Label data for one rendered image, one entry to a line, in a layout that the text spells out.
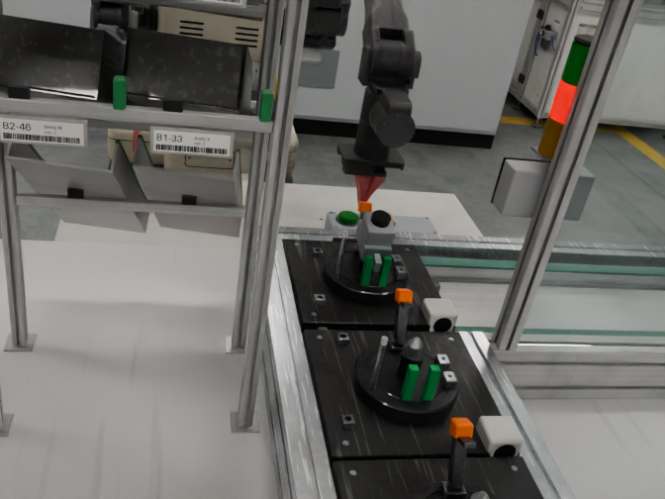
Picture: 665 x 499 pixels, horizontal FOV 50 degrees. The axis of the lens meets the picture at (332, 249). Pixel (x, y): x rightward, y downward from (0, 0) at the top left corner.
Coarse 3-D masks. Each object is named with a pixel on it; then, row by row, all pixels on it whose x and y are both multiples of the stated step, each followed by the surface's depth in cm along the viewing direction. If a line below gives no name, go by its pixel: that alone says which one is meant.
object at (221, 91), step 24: (144, 48) 77; (168, 48) 77; (192, 48) 78; (216, 48) 78; (240, 48) 78; (144, 72) 78; (168, 72) 78; (192, 72) 78; (216, 72) 78; (240, 72) 78; (144, 96) 78; (168, 96) 78; (192, 96) 78; (216, 96) 78; (240, 96) 78
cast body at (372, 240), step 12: (372, 216) 108; (384, 216) 108; (360, 228) 112; (372, 228) 107; (384, 228) 108; (360, 240) 111; (372, 240) 108; (384, 240) 108; (360, 252) 111; (372, 252) 109; (384, 252) 110
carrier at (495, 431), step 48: (384, 336) 86; (432, 336) 106; (336, 384) 93; (384, 384) 91; (432, 384) 89; (480, 384) 98; (336, 432) 86; (384, 432) 87; (432, 432) 88; (480, 432) 89
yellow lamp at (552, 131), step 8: (552, 120) 93; (544, 128) 95; (552, 128) 93; (560, 128) 92; (544, 136) 94; (552, 136) 93; (544, 144) 94; (552, 144) 93; (544, 152) 94; (552, 152) 94
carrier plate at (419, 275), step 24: (288, 240) 123; (288, 264) 118; (312, 264) 118; (408, 264) 122; (312, 288) 111; (408, 288) 116; (432, 288) 117; (312, 312) 106; (336, 312) 107; (360, 312) 108; (384, 312) 109; (408, 312) 110
